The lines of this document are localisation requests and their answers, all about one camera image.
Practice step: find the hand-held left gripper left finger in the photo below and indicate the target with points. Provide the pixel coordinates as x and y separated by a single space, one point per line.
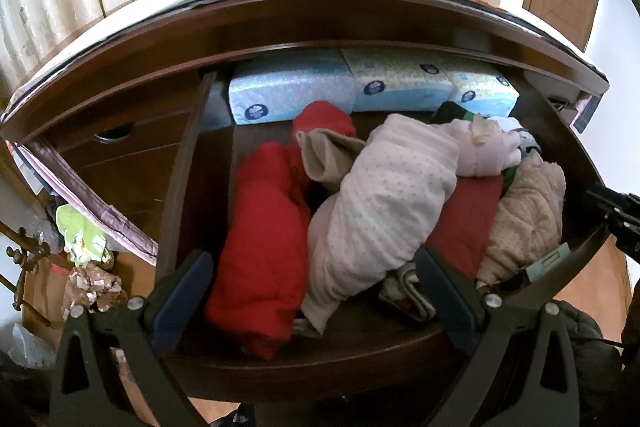
185 297

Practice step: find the closed wooden drawer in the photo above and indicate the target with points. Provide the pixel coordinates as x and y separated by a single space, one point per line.
125 177

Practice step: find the pink garment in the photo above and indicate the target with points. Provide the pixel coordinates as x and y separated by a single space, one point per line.
480 152

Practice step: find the white grey socks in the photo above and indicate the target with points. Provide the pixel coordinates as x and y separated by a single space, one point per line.
520 134

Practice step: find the dark padded jacket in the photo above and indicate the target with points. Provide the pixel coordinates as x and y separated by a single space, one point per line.
595 357

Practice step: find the wooden drawer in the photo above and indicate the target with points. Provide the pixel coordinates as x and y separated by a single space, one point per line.
125 177
350 352

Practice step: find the clear plastic bag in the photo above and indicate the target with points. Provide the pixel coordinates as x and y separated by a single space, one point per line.
32 347

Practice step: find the small striped garment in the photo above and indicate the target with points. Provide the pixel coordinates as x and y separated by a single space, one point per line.
405 292

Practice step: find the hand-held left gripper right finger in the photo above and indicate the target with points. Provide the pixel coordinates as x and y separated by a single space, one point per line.
445 302

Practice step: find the green black striped garment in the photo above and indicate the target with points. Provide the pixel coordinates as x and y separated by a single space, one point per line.
450 112

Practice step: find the pale dotted garment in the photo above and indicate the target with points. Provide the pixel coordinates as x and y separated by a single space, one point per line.
380 217

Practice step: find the crumpled brown paper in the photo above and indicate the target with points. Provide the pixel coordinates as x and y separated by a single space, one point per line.
95 287

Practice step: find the dark red garment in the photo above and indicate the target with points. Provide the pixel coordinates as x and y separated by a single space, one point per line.
470 217

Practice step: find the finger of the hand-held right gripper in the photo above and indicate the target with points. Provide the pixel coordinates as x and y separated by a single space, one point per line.
617 212

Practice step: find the white orange-print tablecloth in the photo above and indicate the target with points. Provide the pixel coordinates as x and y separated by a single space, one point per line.
120 232

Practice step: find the brass rack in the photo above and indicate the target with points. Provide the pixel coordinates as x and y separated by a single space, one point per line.
30 257

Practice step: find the green cloth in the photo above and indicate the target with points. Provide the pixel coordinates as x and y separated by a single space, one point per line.
82 232

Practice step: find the beige dotted garment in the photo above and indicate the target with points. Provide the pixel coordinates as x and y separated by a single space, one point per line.
530 212

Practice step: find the blue tissue pack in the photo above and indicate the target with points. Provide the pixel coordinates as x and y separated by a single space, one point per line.
395 82
480 89
290 87

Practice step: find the bright red garment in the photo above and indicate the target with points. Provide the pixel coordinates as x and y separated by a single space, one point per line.
260 257

